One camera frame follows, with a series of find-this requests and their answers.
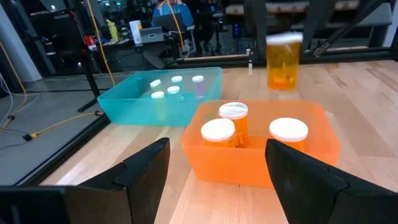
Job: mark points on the small white-capped pill bottle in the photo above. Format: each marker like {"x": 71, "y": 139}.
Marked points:
{"x": 176, "y": 79}
{"x": 173, "y": 90}

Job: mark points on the black aluminium frame rail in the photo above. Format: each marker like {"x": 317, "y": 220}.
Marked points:
{"x": 62, "y": 152}

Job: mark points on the yellow-green drink bottle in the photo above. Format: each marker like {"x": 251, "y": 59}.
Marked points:
{"x": 112, "y": 31}

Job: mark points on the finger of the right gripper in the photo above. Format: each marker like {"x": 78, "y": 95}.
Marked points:
{"x": 315, "y": 21}
{"x": 256, "y": 28}

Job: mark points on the white cylindrical container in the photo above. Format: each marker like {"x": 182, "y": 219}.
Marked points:
{"x": 135, "y": 31}

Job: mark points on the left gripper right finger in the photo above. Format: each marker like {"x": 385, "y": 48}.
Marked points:
{"x": 311, "y": 199}

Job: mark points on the small teal pill bottle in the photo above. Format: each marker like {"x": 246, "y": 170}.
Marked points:
{"x": 155, "y": 83}

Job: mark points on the large amber pill bottle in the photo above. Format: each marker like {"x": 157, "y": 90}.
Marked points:
{"x": 217, "y": 130}
{"x": 283, "y": 68}
{"x": 233, "y": 110}
{"x": 288, "y": 129}

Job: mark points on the person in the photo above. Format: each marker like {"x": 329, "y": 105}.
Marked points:
{"x": 186, "y": 14}

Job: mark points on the small yellow-green pill bottle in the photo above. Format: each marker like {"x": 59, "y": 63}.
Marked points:
{"x": 157, "y": 95}

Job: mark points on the teal plastic bin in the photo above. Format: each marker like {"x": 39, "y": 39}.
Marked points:
{"x": 136, "y": 110}

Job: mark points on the white-capped bottles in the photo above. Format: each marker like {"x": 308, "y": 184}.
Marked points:
{"x": 198, "y": 84}

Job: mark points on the grey storage box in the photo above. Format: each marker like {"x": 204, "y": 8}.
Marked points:
{"x": 151, "y": 35}

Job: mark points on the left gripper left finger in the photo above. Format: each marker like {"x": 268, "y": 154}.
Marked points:
{"x": 93, "y": 202}

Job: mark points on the black stand leg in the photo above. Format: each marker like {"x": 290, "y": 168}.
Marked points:
{"x": 90, "y": 84}

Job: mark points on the red container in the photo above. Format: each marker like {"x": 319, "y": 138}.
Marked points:
{"x": 90, "y": 42}

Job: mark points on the orange plastic bin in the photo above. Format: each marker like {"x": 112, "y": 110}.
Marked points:
{"x": 230, "y": 168}

